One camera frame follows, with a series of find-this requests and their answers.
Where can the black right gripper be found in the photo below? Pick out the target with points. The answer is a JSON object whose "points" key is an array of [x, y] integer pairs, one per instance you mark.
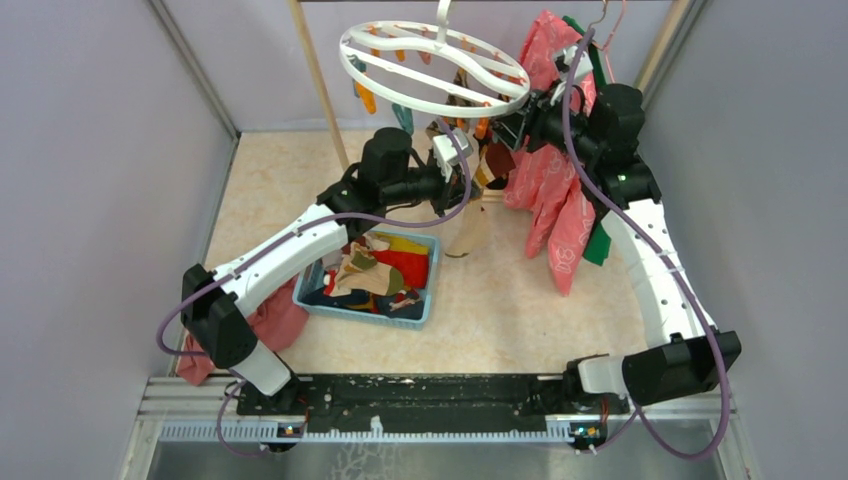
{"points": [[529, 121]]}

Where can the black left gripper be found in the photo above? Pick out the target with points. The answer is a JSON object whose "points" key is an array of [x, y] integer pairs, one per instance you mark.
{"points": [[452, 192]]}

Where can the dark red argyle sock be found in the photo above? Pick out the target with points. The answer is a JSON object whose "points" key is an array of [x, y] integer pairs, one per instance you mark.
{"points": [[496, 162]]}

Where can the red santa sock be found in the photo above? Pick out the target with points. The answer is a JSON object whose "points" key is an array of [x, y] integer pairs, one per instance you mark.
{"points": [[414, 266]]}

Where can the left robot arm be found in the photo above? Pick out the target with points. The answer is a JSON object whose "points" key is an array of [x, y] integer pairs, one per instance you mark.
{"points": [[216, 303]]}

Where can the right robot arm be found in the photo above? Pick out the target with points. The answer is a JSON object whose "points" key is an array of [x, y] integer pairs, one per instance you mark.
{"points": [[686, 354]]}

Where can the white round clip hanger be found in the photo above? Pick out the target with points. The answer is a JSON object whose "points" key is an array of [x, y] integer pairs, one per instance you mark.
{"points": [[432, 69]]}

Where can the pink patterned hanging garment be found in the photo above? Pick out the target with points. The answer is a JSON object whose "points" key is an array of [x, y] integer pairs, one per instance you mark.
{"points": [[545, 182]]}

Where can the yellow sock in basket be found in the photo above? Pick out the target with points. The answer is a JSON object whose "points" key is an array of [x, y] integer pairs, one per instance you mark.
{"points": [[403, 244]]}

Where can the light wooden clothes rack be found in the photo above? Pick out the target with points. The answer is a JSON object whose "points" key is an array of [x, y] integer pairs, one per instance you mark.
{"points": [[630, 37]]}

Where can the green hanging garment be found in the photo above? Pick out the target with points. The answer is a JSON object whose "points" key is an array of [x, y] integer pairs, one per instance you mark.
{"points": [[598, 247]]}

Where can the light blue plastic basket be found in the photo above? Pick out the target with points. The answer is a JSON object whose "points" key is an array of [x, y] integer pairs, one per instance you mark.
{"points": [[312, 278]]}

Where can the pink cloth on floor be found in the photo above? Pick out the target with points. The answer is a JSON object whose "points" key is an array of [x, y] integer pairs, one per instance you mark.
{"points": [[278, 322]]}

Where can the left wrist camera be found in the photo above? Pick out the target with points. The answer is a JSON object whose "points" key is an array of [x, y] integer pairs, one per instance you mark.
{"points": [[446, 154]]}

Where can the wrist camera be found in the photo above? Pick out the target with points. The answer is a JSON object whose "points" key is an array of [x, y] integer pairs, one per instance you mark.
{"points": [[566, 61], [446, 154]]}

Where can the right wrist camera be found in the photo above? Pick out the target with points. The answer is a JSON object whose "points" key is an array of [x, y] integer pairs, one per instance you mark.
{"points": [[566, 61]]}

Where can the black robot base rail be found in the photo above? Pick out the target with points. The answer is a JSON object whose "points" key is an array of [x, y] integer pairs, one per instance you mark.
{"points": [[466, 405]]}

